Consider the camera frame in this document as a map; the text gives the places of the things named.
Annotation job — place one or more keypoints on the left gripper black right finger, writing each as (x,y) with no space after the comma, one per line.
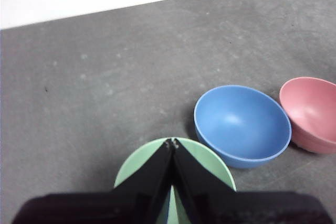
(194,182)

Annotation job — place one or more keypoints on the red ribbed bowl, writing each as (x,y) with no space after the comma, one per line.
(312,108)

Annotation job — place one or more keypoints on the green ribbed bowl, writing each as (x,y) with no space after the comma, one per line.
(131,166)

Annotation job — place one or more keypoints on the blue ribbed bowl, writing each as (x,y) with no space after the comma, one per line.
(241,124)

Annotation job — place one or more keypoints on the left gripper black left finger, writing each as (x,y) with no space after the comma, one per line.
(149,182)

